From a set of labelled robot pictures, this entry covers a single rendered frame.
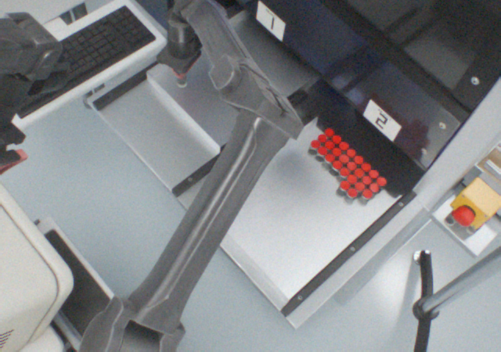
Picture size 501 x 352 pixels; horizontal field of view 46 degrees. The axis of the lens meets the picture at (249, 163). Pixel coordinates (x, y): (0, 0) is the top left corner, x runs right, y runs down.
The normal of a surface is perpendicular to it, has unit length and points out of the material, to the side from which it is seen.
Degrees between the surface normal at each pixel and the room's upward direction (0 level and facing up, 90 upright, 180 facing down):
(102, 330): 52
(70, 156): 0
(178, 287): 47
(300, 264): 0
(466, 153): 90
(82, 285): 0
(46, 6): 90
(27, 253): 43
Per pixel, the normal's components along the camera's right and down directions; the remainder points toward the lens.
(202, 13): -0.65, -0.40
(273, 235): 0.07, -0.45
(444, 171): -0.73, 0.58
